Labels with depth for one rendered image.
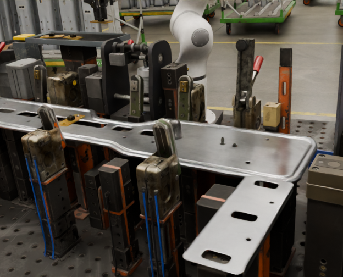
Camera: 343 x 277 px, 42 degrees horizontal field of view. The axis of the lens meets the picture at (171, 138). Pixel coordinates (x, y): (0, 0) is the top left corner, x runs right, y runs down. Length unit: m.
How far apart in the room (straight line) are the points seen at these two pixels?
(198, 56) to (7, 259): 0.91
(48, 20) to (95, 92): 4.50
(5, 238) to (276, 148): 0.81
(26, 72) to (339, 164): 1.07
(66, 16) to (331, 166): 5.13
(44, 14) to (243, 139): 4.98
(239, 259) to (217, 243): 0.05
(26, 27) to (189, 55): 4.57
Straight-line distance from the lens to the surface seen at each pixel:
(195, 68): 1.69
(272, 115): 1.12
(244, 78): 1.16
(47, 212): 1.21
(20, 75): 1.59
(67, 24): 5.80
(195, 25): 1.59
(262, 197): 0.86
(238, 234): 0.76
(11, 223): 1.47
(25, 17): 6.05
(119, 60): 1.34
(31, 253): 1.32
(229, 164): 0.98
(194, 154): 1.03
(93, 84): 1.43
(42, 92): 1.54
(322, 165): 0.85
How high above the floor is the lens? 1.45
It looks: 23 degrees down
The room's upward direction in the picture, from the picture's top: 4 degrees counter-clockwise
